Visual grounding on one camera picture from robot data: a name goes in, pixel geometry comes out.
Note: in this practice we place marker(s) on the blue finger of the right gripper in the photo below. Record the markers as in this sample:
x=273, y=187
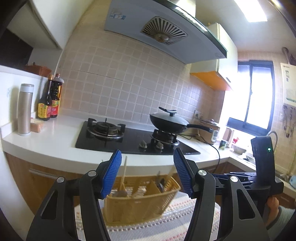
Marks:
x=247, y=181
x=226, y=176

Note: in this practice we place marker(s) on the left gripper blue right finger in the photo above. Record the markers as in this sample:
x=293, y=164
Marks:
x=186, y=170

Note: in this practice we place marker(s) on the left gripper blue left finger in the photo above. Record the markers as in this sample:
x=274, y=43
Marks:
x=108, y=171

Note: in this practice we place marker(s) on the wooden chopstick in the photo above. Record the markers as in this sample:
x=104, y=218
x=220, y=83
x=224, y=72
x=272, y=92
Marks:
x=122, y=191

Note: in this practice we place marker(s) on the steel spoon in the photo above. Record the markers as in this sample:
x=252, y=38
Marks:
x=158, y=183

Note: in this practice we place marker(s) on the grey sleeve right forearm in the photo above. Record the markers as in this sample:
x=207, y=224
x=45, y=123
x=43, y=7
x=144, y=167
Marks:
x=280, y=222

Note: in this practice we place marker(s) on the right hand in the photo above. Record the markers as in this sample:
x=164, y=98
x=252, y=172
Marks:
x=273, y=207

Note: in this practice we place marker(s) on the green mug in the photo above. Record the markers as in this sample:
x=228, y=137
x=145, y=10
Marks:
x=223, y=144

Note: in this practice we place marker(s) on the black gas stove top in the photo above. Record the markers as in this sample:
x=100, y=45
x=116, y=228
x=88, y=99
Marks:
x=107, y=137

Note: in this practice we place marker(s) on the yellow plastic utensil basket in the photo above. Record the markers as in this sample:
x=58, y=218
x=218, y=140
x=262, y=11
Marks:
x=142, y=203

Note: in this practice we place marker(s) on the black wok with lid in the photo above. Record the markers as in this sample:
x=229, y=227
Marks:
x=168, y=121

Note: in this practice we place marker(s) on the striped woven table mat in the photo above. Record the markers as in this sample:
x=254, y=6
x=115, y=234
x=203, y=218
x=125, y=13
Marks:
x=172, y=225

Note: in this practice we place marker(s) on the dark framed window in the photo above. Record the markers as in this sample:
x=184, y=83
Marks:
x=253, y=97

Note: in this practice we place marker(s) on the small orange packet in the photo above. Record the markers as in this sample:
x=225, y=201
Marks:
x=36, y=125

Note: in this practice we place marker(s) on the dark soy sauce bottle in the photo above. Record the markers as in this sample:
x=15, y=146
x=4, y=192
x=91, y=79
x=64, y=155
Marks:
x=45, y=103

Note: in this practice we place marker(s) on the large dark sauce bottle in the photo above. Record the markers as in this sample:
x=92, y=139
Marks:
x=56, y=94

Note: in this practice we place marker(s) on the champagne thermos bottle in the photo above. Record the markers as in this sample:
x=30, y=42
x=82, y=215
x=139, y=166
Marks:
x=25, y=97

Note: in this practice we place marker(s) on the white range hood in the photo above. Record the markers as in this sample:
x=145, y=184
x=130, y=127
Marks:
x=165, y=26

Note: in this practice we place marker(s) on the orange upper wall cabinet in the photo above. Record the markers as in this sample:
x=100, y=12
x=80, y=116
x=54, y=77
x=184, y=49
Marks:
x=219, y=74

